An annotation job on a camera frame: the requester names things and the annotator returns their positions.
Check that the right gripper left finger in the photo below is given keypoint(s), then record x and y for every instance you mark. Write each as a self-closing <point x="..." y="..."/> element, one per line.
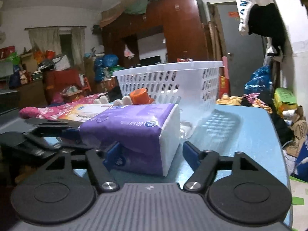
<point x="100" y="162"/>

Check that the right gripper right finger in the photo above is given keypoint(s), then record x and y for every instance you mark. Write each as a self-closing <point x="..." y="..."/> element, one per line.
<point x="203" y="164"/>

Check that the purple tissue pack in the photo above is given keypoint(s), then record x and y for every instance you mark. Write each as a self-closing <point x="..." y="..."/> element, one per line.
<point x="149" y="135"/>

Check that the white plastic basket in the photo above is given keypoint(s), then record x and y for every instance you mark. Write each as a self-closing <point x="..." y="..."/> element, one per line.
<point x="193" y="86"/>

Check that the flat orange white box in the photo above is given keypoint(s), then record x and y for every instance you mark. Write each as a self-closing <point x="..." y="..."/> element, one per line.
<point x="83" y="112"/>

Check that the red cabinet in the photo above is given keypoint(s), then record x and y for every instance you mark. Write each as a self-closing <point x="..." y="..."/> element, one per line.
<point x="55" y="81"/>

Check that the yellow patterned cloth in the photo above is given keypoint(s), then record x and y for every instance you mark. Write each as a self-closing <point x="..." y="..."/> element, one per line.
<point x="246" y="100"/>

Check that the beige window curtains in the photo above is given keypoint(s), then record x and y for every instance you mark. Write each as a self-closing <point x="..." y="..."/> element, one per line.
<point x="48" y="39"/>

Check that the blue plastic bag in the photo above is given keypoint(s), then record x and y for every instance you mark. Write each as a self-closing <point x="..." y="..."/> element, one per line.
<point x="260" y="81"/>

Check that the green yellow box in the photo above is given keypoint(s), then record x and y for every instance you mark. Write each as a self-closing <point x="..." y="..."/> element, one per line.
<point x="284" y="100"/>

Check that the grey door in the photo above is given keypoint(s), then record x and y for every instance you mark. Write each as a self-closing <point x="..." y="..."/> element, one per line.
<point x="245" y="53"/>

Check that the dark red wooden wardrobe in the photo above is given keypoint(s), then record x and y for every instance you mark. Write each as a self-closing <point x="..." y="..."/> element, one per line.
<point x="183" y="24"/>

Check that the black hanging garment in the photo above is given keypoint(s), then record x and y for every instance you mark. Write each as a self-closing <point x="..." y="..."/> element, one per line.
<point x="266" y="21"/>

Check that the green cloth on wardrobe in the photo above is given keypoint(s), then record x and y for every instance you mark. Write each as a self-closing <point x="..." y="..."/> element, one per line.
<point x="138" y="7"/>

